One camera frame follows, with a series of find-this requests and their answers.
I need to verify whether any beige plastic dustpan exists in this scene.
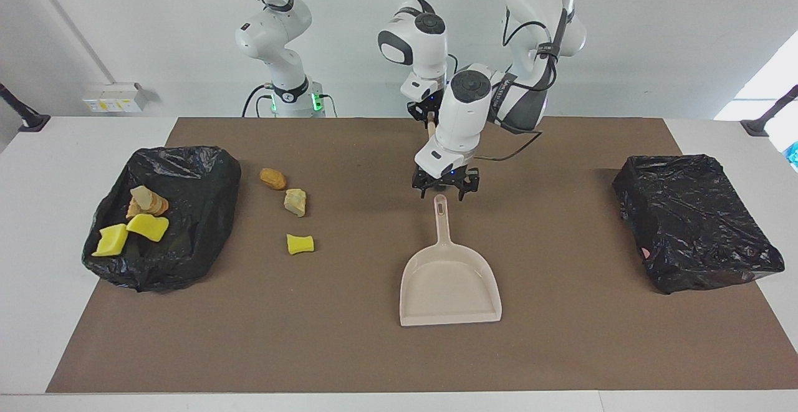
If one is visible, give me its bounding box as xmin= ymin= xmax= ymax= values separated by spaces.
xmin=399 ymin=194 xmax=503 ymax=327

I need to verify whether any small yellow sponge piece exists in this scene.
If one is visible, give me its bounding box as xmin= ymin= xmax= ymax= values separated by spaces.
xmin=286 ymin=233 xmax=315 ymax=256

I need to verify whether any brown nugget toy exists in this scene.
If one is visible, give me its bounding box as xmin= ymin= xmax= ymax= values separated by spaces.
xmin=259 ymin=168 xmax=288 ymax=191

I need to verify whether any orange striped bread toy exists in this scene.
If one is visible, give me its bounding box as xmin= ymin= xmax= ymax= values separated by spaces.
xmin=127 ymin=193 xmax=170 ymax=219

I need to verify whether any yellow and green sponge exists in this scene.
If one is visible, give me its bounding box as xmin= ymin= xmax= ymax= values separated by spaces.
xmin=92 ymin=224 xmax=129 ymax=257

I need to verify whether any black bag lined bin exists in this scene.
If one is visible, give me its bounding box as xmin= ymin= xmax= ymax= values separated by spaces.
xmin=612 ymin=154 xmax=786 ymax=295
xmin=82 ymin=145 xmax=242 ymax=293

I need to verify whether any brown table mat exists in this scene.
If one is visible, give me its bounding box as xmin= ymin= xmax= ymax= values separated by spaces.
xmin=46 ymin=117 xmax=798 ymax=394

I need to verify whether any black clamp stand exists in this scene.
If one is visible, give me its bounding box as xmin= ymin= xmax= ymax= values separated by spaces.
xmin=0 ymin=83 xmax=50 ymax=133
xmin=741 ymin=85 xmax=798 ymax=137

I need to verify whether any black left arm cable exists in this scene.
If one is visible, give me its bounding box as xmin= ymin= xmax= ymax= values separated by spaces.
xmin=477 ymin=19 xmax=559 ymax=163

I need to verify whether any black right base cable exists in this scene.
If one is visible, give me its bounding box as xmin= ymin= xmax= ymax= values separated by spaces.
xmin=242 ymin=85 xmax=275 ymax=118

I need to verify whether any white wall socket box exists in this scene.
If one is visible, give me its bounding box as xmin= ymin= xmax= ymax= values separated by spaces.
xmin=82 ymin=83 xmax=149 ymax=113

